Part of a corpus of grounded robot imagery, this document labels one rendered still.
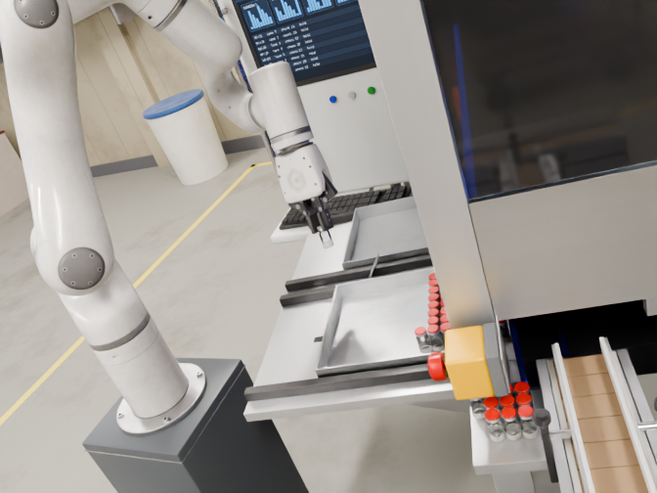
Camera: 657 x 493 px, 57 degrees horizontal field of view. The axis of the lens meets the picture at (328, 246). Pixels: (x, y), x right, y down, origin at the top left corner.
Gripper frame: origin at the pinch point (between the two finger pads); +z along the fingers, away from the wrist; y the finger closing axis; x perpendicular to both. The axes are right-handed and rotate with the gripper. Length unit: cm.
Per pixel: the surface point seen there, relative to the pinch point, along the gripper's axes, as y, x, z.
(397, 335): 13.8, -6.0, 23.3
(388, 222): -5.4, 31.9, 9.2
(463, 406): 22.5, -5.3, 38.4
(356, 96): -20, 59, -24
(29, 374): -261, 41, 51
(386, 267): 3.9, 11.6, 15.0
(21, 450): -211, 5, 71
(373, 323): 7.6, -3.7, 21.4
